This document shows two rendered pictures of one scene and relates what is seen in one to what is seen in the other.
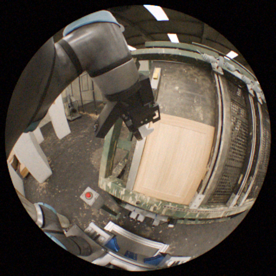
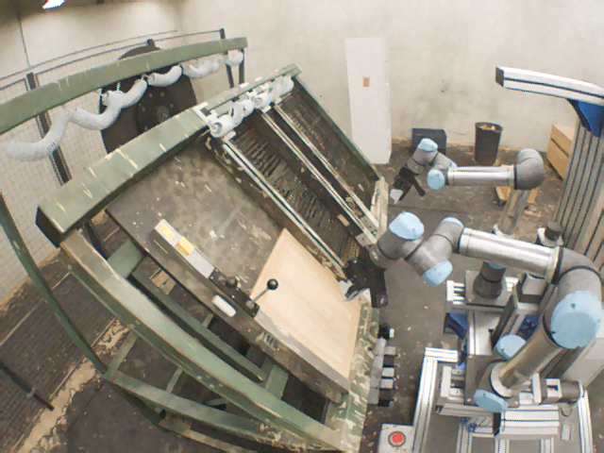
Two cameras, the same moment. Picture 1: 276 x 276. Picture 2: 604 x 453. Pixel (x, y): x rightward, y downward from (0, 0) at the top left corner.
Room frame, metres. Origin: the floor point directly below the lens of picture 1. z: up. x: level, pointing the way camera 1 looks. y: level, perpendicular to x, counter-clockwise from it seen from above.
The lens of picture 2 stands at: (0.42, 0.64, 2.10)
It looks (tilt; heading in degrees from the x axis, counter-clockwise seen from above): 34 degrees down; 265
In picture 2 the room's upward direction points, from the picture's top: 8 degrees counter-clockwise
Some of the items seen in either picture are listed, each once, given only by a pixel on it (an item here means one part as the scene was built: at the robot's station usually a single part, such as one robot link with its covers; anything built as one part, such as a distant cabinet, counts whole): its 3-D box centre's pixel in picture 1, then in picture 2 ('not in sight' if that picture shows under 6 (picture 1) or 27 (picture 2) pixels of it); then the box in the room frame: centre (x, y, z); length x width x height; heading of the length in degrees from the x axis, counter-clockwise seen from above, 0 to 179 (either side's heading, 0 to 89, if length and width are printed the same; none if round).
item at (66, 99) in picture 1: (68, 100); not in sight; (4.27, 3.85, 1.10); 1.37 x 0.70 x 2.20; 61
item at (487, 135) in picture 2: not in sight; (487, 143); (-3.23, -3.39, 0.33); 0.52 x 0.51 x 0.65; 61
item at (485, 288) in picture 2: not in sight; (490, 279); (-0.47, -0.13, 1.09); 0.15 x 0.15 x 0.10
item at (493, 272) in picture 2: not in sight; (496, 260); (-0.48, -0.14, 1.20); 0.13 x 0.12 x 0.14; 47
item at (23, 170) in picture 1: (25, 168); not in sight; (0.21, 3.73, 0.15); 0.61 x 0.52 x 0.31; 61
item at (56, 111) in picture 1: (56, 111); not in sight; (2.51, 3.11, 1.03); 0.61 x 0.58 x 2.05; 61
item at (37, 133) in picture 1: (36, 135); not in sight; (1.92, 4.71, 0.36); 0.58 x 0.45 x 0.72; 151
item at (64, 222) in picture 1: (56, 218); not in sight; (-0.31, 1.27, 0.24); 0.32 x 0.30 x 0.47; 61
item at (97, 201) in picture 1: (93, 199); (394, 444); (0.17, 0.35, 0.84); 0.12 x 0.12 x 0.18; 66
